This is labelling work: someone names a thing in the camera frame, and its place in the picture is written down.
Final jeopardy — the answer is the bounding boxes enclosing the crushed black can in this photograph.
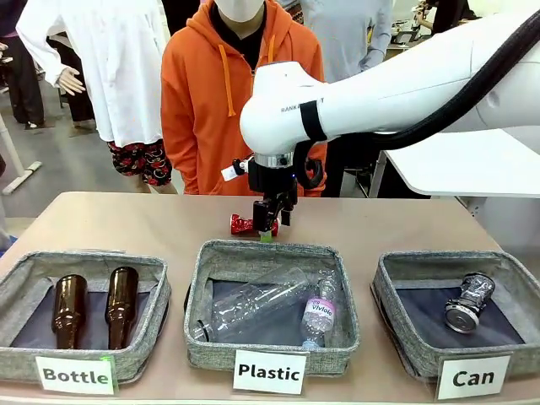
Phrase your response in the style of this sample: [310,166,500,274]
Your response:
[443,272,497,336]

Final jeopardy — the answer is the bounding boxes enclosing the grey fabric basket Plastic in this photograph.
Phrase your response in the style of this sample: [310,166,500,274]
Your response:
[183,239,362,377]

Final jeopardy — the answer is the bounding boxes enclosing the person in orange hoodie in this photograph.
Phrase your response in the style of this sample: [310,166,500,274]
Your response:
[159,0,328,197]

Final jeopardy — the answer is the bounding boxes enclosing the mannequin in white shirt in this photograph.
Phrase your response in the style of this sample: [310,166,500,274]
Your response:
[15,0,170,147]

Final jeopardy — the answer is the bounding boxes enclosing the crushed red can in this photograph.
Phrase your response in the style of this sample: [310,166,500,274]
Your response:
[229,213,280,238]

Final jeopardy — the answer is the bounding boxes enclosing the large clear plastic bottle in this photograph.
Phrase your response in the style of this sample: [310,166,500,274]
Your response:
[192,266,327,344]

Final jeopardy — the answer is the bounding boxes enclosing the mannequin hand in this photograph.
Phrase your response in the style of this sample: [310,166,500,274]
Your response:
[56,66,88,95]

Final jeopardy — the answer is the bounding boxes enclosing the red floral trousers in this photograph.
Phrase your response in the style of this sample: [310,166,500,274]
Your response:
[107,138,174,188]

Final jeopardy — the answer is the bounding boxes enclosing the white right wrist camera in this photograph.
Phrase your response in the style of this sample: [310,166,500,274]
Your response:
[220,156,254,183]

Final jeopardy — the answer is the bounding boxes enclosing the white table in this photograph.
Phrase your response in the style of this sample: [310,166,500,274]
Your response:
[378,128,540,200]

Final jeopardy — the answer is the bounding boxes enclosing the person in black top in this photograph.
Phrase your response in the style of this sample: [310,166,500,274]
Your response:
[421,0,480,35]

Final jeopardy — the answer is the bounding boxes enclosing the grey fabric basket Can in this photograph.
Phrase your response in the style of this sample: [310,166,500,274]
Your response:
[370,251,522,383]

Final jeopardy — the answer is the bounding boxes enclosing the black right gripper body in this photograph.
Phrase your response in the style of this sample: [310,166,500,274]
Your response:
[247,159,300,208]

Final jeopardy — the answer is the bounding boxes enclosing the white sign Bottle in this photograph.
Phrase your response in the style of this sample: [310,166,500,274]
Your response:
[35,355,117,397]

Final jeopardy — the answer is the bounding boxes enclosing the white sign Plastic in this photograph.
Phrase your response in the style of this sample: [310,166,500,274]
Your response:
[231,348,309,396]

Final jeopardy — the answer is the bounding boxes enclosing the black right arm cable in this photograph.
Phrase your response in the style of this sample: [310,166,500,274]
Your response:
[293,8,540,190]

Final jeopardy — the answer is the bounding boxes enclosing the person in dark clothes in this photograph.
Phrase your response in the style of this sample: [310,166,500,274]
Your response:
[0,35,46,130]

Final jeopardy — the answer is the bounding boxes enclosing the white desk leg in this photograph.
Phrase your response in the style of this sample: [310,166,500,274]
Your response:
[0,112,44,197]

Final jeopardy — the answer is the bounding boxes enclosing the grey fabric basket Bottle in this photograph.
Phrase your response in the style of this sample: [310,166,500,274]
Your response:
[0,251,172,384]

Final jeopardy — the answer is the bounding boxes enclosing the white sign Can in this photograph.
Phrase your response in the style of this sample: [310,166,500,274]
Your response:
[435,354,514,401]

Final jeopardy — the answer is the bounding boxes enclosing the person in grey shirt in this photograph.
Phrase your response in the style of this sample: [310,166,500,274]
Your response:
[294,0,394,84]

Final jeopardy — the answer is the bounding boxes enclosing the small plastic bottle pink label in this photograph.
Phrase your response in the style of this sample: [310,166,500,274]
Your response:
[300,278,339,349]

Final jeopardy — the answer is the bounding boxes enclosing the brown glass bottle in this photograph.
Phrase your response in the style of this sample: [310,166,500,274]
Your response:
[50,273,90,351]
[104,266,141,351]

